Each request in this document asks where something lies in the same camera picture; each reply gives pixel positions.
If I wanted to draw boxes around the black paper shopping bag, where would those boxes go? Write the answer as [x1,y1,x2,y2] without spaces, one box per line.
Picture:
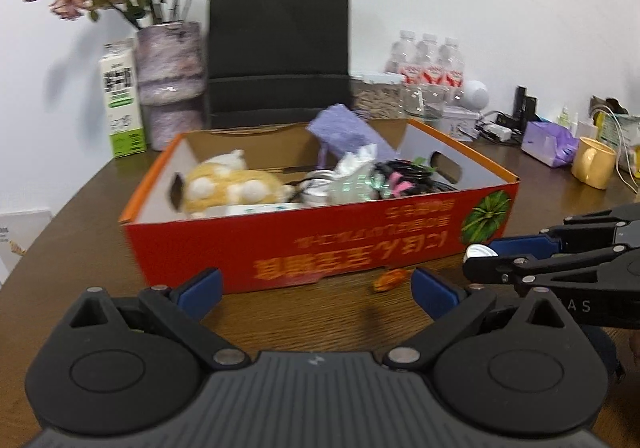
[207,0,354,128]

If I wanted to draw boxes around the iridescent plastic bag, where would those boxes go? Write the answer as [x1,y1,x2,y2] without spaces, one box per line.
[328,144,380,205]

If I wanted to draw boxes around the purple tissue pack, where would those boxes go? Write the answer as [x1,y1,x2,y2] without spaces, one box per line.
[521,121,578,168]

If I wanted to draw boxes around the white power adapter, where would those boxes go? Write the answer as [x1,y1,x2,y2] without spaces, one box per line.
[483,123,512,142]

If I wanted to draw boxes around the water bottle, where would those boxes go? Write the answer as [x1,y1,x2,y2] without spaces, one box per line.
[385,30,421,84]
[438,38,465,94]
[416,33,442,85]

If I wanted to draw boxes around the water bottle middle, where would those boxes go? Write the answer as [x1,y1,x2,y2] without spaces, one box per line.
[416,33,442,85]

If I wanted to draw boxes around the white wall panel box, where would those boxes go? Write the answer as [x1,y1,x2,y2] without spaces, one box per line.
[0,210,52,280]

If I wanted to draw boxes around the water bottle right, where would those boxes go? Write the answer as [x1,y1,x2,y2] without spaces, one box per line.
[438,38,465,94]

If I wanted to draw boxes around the purple fabric drawstring pouch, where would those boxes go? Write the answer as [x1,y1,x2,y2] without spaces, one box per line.
[306,104,396,168]

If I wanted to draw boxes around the black device stand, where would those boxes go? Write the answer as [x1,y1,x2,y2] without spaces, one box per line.
[512,86,539,134]

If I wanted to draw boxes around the small white round cap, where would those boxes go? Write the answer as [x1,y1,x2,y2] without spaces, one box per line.
[463,243,498,263]

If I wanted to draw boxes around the yellow white plush toy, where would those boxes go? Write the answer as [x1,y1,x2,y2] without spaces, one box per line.
[181,149,294,214]

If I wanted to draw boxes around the yellow ceramic mug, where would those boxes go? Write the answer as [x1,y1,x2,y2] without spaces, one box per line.
[570,137,617,190]

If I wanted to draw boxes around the red orange cardboard box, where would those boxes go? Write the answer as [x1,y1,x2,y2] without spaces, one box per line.
[119,120,518,293]

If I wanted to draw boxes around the white round disc device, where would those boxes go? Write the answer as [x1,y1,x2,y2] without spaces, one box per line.
[298,170,334,208]

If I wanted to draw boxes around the white floral tin box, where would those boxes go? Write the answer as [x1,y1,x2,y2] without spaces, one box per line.
[435,106,480,142]

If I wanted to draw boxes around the clear glass cup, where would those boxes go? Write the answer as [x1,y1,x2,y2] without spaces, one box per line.
[400,84,446,121]

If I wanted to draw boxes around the clear seed storage container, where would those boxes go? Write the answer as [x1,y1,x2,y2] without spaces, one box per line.
[350,72,406,120]

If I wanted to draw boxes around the green white milk carton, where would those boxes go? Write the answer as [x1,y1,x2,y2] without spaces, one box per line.
[100,38,146,158]

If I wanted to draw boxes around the purple textured vase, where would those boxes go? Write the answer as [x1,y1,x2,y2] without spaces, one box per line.
[136,21,206,151]

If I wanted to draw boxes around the white round speaker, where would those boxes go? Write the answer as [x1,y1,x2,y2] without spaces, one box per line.
[459,80,489,112]

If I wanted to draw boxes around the white wet wipes canister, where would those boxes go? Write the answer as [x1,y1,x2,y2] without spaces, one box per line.
[226,202,304,216]

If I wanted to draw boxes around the water bottle left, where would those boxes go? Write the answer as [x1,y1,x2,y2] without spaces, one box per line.
[385,30,421,84]

